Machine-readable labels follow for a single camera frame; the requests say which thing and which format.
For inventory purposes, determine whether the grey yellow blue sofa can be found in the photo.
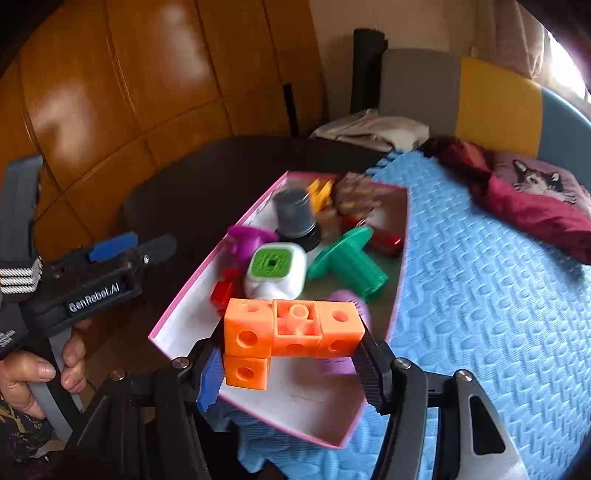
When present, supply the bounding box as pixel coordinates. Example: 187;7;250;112
379;49;590;186

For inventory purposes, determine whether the dark red blanket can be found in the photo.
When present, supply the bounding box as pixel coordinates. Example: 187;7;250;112
420;137;590;265

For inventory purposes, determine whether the white green cube-top bottle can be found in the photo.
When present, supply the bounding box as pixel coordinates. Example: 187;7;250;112
243;242;308;300

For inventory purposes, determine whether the grey cylinder on black base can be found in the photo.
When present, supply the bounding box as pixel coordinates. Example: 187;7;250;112
273;188;322;252

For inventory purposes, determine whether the purple mushroom-shaped toy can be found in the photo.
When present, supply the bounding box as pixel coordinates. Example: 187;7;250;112
226;225;279;272

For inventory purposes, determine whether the person left hand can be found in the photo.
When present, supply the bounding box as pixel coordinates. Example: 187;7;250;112
1;319;92;420

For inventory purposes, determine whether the brown spiky ball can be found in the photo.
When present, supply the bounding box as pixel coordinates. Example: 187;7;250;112
332;172;381;220

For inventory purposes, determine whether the blue foam puzzle mat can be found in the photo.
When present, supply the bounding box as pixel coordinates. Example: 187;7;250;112
202;149;591;480

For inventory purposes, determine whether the red block toy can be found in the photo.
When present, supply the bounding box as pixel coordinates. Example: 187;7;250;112
209;268;245;317

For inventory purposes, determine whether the folded beige cloth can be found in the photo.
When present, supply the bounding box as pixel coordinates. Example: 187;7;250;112
311;109;431;153

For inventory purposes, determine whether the small orange yellow toy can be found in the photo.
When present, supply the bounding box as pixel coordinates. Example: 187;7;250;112
308;178;332;215

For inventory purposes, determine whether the pink cat-print pillow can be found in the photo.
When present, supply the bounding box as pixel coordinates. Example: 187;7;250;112
490;152;590;217

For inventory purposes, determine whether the orange linked cubes toy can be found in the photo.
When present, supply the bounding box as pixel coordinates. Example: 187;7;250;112
222;298;367;391

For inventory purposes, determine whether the green plastic spool toy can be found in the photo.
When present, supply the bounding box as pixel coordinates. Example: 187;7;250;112
307;226;389;302

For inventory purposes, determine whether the purple oval perforated shell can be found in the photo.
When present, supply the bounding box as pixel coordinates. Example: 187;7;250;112
317;289;370;375

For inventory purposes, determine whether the red cylinder toy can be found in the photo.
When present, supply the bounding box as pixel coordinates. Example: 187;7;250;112
339;216;404;258

